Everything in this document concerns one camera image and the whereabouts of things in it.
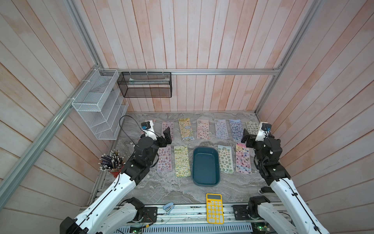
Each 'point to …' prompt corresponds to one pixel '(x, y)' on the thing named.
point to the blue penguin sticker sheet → (236, 129)
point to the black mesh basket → (146, 84)
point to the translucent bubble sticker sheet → (221, 128)
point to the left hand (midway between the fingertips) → (162, 131)
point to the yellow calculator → (215, 208)
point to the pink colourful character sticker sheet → (242, 160)
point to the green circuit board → (261, 227)
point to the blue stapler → (168, 207)
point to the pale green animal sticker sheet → (225, 159)
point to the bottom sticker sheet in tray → (203, 131)
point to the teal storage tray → (206, 171)
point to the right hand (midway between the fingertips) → (253, 129)
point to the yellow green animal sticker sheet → (182, 161)
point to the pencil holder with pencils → (113, 162)
